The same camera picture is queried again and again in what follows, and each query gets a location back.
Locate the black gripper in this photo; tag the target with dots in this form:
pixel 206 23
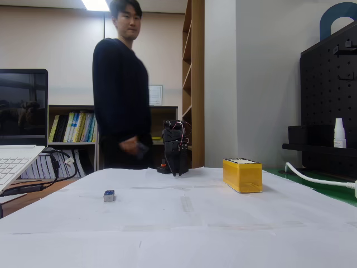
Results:
pixel 173 148

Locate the dark handheld object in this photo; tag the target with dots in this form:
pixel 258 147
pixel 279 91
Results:
pixel 142 150

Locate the small blue cube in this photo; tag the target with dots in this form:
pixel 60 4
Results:
pixel 109 196

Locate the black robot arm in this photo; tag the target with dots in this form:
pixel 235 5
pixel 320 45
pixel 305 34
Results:
pixel 171 134

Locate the yellow box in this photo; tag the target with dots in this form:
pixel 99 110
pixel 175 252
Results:
pixel 242 178

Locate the person's hand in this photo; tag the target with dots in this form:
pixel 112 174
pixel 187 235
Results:
pixel 129 145

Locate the black orange table clamp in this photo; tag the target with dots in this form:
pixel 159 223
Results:
pixel 163 169

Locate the white paper sheet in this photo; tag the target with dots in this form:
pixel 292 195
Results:
pixel 139 212
pixel 265 212
pixel 117 178
pixel 206 176
pixel 195 251

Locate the framed white certificate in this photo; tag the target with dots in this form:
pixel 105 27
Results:
pixel 155 95

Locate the tall wooden bookshelf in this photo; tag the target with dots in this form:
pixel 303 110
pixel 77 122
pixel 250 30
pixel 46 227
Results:
pixel 196 83

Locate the person in dark sweater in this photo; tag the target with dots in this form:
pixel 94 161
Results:
pixel 120 92

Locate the row of colourful books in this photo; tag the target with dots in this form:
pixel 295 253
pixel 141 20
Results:
pixel 75 127

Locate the black box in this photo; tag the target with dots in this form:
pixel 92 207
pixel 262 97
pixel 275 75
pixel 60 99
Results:
pixel 306 135

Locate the white paper sheets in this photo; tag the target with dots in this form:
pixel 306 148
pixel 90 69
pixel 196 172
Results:
pixel 320 190

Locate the white laptop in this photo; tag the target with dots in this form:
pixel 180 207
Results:
pixel 22 111

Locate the black pegboard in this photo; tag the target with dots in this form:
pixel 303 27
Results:
pixel 326 97

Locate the small white bottle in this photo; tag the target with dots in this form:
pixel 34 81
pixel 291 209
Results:
pixel 339 136

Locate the ceiling light panel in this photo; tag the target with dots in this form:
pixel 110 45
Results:
pixel 94 4

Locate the black pegboard hook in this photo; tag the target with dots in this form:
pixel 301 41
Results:
pixel 347 79
pixel 347 49

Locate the blue arch sign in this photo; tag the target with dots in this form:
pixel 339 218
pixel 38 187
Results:
pixel 325 19

